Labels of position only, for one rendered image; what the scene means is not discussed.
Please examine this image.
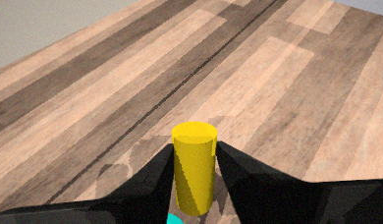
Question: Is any cyan circle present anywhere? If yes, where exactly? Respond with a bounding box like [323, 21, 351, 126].
[167, 214, 184, 224]

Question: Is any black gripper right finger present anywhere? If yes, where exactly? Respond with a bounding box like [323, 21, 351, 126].
[216, 140, 383, 224]

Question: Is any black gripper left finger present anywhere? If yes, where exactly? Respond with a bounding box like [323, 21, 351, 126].
[0, 143, 174, 224]

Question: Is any yellow cylinder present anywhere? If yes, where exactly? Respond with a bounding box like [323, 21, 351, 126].
[172, 122, 217, 216]

